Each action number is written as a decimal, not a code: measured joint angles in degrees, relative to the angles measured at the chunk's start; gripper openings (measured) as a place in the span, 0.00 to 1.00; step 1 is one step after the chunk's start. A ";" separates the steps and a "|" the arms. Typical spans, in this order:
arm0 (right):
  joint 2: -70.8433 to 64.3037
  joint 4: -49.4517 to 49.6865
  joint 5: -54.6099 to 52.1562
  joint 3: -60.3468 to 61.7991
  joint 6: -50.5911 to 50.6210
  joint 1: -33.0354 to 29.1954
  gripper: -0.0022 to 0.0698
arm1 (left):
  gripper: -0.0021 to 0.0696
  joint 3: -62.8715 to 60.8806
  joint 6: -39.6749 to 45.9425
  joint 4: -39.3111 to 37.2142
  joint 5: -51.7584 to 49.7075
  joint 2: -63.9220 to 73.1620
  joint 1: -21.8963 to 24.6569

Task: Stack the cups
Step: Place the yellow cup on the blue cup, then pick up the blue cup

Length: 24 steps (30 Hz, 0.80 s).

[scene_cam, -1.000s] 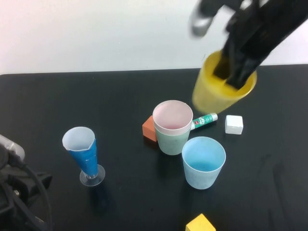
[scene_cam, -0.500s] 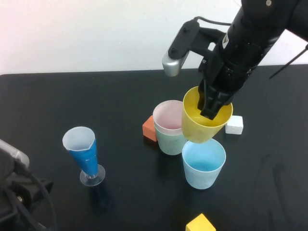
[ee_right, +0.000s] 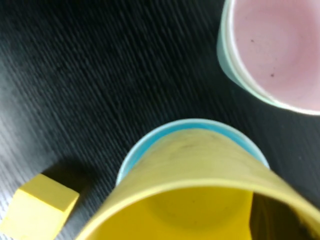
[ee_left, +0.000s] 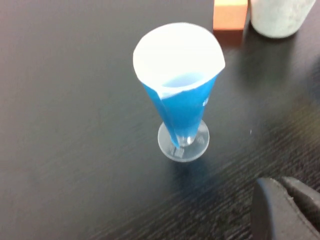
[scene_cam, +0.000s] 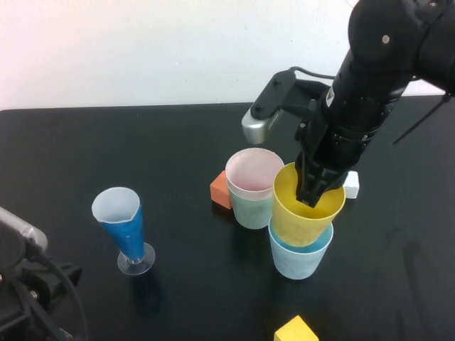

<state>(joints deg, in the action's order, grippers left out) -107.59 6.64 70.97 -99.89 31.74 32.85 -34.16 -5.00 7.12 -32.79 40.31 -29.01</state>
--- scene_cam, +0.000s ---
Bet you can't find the yellow plastic cup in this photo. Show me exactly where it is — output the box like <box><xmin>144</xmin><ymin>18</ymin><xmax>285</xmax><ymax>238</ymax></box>
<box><xmin>272</xmin><ymin>161</ymin><xmax>347</xmax><ymax>248</ymax></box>

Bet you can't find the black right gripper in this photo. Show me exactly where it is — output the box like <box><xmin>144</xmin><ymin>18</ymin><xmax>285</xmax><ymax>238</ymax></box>
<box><xmin>294</xmin><ymin>101</ymin><xmax>358</xmax><ymax>209</ymax></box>

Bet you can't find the tall glass with blue paper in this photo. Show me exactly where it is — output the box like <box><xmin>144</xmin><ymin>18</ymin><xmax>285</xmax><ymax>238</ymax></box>
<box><xmin>92</xmin><ymin>186</ymin><xmax>157</xmax><ymax>276</ymax></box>

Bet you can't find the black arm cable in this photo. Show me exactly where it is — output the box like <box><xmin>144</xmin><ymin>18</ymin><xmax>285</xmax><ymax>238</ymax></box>
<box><xmin>33</xmin><ymin>248</ymin><xmax>89</xmax><ymax>341</ymax></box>
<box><xmin>290</xmin><ymin>66</ymin><xmax>337</xmax><ymax>80</ymax></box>

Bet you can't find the large yellow block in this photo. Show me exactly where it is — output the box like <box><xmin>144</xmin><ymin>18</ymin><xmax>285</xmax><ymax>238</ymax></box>
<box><xmin>274</xmin><ymin>314</ymin><xmax>319</xmax><ymax>341</ymax></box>

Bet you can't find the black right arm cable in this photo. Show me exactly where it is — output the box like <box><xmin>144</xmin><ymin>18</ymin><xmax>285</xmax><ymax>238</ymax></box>
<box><xmin>290</xmin><ymin>66</ymin><xmax>337</xmax><ymax>80</ymax></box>

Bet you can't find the pink plastic cup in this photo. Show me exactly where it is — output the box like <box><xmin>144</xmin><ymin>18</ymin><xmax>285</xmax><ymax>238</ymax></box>
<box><xmin>225</xmin><ymin>148</ymin><xmax>285</xmax><ymax>202</ymax></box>

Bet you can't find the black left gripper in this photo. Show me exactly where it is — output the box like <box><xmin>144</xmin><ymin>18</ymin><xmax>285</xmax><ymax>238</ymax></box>
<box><xmin>0</xmin><ymin>227</ymin><xmax>83</xmax><ymax>341</ymax></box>

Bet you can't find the orange block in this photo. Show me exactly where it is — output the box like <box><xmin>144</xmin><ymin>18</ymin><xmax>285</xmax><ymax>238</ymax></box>
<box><xmin>209</xmin><ymin>170</ymin><xmax>234</xmax><ymax>210</ymax></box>

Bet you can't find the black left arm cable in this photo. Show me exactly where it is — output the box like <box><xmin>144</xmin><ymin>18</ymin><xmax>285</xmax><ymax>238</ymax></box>
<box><xmin>33</xmin><ymin>248</ymin><xmax>89</xmax><ymax>341</ymax></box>

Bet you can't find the green plastic cup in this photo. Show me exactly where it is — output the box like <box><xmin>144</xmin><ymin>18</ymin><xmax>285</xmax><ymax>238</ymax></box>
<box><xmin>227</xmin><ymin>177</ymin><xmax>282</xmax><ymax>229</ymax></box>

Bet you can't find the white block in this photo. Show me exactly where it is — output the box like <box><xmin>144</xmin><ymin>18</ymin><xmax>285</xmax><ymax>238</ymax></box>
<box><xmin>342</xmin><ymin>170</ymin><xmax>360</xmax><ymax>199</ymax></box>

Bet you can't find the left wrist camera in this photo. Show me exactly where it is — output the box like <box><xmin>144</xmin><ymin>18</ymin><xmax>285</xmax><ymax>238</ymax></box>
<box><xmin>0</xmin><ymin>205</ymin><xmax>49</xmax><ymax>262</ymax></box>

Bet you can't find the light blue plastic cup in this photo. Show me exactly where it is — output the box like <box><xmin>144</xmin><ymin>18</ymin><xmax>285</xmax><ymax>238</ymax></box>
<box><xmin>268</xmin><ymin>212</ymin><xmax>334</xmax><ymax>281</ymax></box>

